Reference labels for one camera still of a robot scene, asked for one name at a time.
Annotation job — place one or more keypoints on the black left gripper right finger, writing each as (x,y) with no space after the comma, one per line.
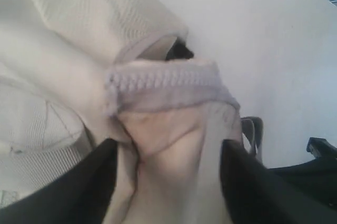
(255,194)

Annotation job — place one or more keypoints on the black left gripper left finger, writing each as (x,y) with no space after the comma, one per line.
(81,195)

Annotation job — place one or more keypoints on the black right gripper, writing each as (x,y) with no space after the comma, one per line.
(317,178)

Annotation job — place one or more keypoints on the white grey backpack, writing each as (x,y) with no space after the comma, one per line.
(77,72)

